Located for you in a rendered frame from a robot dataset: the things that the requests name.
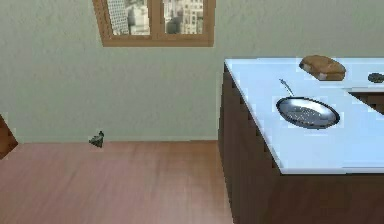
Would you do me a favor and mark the small dark green object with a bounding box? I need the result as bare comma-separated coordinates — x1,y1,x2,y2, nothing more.
88,130,105,149

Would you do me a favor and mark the brown bread loaf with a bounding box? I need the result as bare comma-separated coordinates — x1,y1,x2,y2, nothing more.
298,54,347,82

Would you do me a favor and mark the silver frying pan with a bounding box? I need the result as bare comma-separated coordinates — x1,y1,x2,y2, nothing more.
275,78,341,130

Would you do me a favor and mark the dark brown kitchen counter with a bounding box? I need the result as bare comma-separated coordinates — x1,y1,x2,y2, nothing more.
218,57,384,224

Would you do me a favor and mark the small dark round object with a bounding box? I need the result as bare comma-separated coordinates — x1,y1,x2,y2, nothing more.
367,72,384,84

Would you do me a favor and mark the wooden framed window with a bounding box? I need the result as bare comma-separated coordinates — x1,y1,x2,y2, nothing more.
91,0,217,48

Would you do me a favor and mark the brown wooden furniture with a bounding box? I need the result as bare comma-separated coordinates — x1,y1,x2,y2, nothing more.
0,114,19,160

